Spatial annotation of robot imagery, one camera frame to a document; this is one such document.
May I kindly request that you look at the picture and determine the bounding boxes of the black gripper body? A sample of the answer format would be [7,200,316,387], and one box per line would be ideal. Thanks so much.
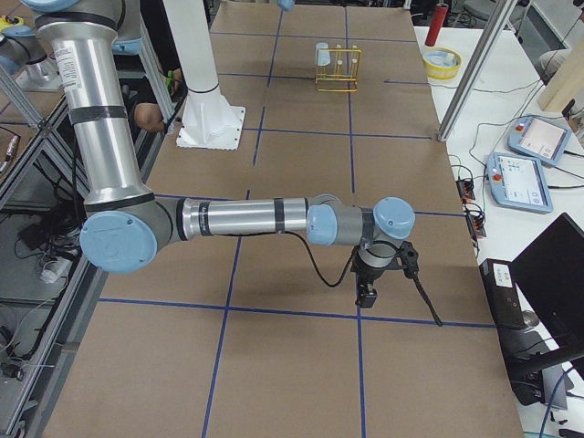
[351,255,397,292]

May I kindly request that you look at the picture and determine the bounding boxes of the light blue plastic cup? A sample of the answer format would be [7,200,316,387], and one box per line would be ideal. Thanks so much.
[315,42,331,68]

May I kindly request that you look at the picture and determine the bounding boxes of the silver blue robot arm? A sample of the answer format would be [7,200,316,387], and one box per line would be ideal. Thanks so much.
[29,1,419,308]

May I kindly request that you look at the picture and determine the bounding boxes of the black desktop box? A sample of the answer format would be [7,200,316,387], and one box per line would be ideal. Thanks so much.
[479,258,526,330]

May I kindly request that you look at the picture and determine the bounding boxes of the near blue teach pendant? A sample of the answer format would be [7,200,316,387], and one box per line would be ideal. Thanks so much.
[486,152,553,214]

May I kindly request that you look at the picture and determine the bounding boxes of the blue teach pendant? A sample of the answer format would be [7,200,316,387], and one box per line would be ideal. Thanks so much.
[486,152,553,214]
[507,116,572,166]

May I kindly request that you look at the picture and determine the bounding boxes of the black computer monitor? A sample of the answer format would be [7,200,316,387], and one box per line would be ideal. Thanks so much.
[506,213,583,380]

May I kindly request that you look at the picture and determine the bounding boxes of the far blue teach pendant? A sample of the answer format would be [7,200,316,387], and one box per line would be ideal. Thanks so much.
[507,116,572,166]

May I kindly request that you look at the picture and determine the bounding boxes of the yellow rimmed bowl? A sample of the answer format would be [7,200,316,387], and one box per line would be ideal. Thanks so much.
[422,47,462,80]

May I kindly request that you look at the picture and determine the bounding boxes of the red cylinder bottle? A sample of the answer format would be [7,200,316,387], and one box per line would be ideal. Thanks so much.
[424,3,449,47]

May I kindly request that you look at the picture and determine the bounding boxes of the seated person in black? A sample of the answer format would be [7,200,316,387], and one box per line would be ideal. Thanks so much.
[133,1,183,132]

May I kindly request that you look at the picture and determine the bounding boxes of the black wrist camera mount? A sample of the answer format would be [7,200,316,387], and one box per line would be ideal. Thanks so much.
[399,241,419,279]

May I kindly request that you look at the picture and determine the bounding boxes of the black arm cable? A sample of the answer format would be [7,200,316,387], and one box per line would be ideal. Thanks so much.
[282,230,443,328]

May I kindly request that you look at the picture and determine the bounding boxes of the gold wire cup holder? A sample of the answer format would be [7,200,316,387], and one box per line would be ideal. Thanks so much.
[315,45,362,93]

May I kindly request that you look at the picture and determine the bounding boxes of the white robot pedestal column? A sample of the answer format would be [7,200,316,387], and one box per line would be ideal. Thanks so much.
[163,0,245,151]

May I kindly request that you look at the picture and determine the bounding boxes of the aluminium frame post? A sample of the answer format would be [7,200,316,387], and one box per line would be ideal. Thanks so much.
[437,0,516,141]

